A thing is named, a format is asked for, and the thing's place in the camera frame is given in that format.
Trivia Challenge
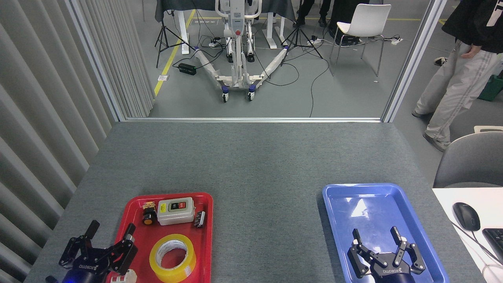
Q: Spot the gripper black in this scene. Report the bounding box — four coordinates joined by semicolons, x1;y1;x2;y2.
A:
347;226;426;283
59;220;138;283

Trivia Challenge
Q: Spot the yellow tape roll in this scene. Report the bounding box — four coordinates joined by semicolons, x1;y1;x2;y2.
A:
149;234;196;283

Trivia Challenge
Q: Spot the person's left hand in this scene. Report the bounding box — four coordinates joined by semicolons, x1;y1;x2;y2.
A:
461;44;483;60

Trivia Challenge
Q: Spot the red white circuit breaker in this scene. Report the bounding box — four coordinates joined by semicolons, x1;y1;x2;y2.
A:
106;269;137;283

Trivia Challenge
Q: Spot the red plastic tray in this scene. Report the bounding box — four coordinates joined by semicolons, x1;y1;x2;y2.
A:
103;192;213;283

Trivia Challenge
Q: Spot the blue plastic tray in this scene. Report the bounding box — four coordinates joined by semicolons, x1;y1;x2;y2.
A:
322;183;450;283

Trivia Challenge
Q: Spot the black orange push button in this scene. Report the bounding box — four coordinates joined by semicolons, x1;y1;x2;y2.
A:
142;201;158;226

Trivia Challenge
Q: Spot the white desk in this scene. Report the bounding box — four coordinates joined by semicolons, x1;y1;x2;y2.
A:
432;187;503;283

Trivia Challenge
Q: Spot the black computer mouse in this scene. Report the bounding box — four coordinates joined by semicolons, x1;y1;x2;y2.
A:
452;202;481;232

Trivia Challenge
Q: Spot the black keyboard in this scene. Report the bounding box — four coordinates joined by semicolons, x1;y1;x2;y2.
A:
482;228;503;265

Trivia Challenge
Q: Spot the grey office chair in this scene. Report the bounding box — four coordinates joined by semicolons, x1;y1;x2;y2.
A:
433;126;503;188

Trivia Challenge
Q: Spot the green box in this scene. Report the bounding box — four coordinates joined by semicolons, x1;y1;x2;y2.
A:
477;75;503;102

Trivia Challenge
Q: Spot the black tripod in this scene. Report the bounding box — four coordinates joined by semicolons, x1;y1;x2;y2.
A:
154;0;195;68
280;0;323;66

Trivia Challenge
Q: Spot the white plastic chair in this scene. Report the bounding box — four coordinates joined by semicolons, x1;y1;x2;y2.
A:
329;4;392;77

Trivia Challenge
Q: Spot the white stand on wheels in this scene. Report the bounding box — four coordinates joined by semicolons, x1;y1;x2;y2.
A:
195;0;289;103

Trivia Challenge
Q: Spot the black case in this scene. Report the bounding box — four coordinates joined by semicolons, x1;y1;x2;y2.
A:
329;0;370;44

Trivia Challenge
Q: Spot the grey two-button switch box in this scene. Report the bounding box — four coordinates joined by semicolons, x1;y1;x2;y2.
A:
157;197;196;226

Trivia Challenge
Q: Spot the black mouse cable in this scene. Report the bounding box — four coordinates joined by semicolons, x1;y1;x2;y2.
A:
448;220;503;265

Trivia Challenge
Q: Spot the black floor cable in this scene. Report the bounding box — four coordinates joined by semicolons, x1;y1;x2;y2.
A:
259;59;300;87
309;39;330;118

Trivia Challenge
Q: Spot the silver frame post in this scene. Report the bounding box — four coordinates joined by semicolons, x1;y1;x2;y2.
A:
65;0;126;121
381;0;448;123

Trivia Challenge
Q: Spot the silver frame rail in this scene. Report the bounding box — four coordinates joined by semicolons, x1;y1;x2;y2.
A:
125;117;382;123

